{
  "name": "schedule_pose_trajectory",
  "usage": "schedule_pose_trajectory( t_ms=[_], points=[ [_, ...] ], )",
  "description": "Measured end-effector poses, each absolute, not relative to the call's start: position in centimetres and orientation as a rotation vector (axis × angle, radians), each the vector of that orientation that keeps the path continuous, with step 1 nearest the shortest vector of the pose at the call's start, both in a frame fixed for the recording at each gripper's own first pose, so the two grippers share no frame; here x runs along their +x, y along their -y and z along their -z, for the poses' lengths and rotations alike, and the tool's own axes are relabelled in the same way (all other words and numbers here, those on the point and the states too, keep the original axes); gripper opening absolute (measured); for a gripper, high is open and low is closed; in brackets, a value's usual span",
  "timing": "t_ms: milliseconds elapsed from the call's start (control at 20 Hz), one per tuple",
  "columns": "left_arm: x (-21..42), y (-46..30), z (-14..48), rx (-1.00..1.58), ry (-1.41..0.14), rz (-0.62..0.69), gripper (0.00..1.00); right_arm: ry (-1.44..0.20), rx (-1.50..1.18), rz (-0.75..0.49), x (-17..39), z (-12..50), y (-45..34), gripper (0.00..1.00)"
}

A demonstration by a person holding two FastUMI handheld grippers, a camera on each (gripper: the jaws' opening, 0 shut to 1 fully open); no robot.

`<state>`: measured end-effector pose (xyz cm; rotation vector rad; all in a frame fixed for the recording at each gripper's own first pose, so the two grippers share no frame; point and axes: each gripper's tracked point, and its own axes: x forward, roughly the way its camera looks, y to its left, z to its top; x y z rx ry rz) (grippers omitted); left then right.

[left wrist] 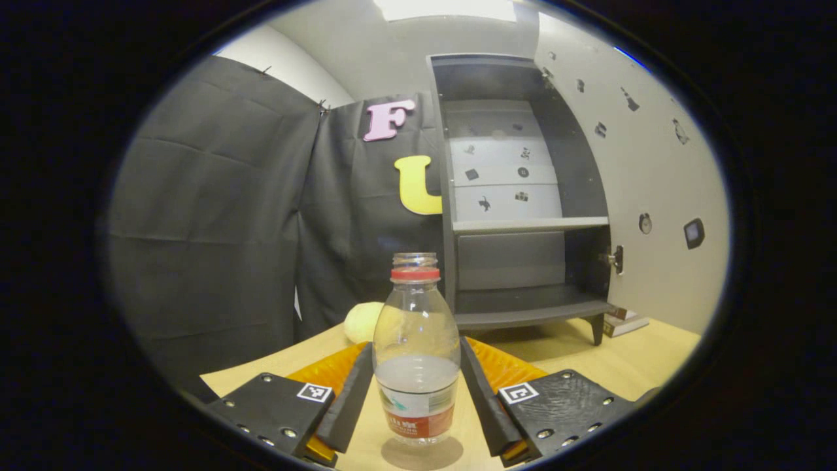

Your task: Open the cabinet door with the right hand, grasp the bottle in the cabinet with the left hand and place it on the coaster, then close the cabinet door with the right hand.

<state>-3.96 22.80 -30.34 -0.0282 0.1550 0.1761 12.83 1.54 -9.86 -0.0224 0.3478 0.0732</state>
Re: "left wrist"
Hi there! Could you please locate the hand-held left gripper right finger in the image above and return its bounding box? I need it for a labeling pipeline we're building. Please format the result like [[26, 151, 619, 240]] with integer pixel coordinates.
[[460, 336, 638, 468]]

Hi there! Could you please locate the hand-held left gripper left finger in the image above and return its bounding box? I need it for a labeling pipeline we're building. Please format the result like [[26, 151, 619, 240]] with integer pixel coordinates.
[[204, 340, 375, 468]]

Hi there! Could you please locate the clear plastic bottle red cap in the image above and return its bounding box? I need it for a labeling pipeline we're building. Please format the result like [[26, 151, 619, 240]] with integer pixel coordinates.
[[371, 253, 462, 447]]

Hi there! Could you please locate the grey cabinet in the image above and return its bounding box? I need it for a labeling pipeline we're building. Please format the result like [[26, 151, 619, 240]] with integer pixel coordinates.
[[428, 54, 619, 347]]

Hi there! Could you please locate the grey cabinet door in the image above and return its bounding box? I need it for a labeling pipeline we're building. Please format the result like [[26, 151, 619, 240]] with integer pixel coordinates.
[[533, 13, 730, 335]]

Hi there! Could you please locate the pale yellow round object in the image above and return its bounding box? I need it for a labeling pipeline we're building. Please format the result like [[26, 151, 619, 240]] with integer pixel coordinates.
[[343, 301, 386, 345]]

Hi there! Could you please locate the grey book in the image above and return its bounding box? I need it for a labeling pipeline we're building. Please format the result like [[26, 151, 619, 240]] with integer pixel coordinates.
[[602, 315, 651, 339]]

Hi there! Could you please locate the black backdrop cloth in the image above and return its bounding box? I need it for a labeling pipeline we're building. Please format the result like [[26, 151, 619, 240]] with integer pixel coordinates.
[[105, 55, 453, 401]]

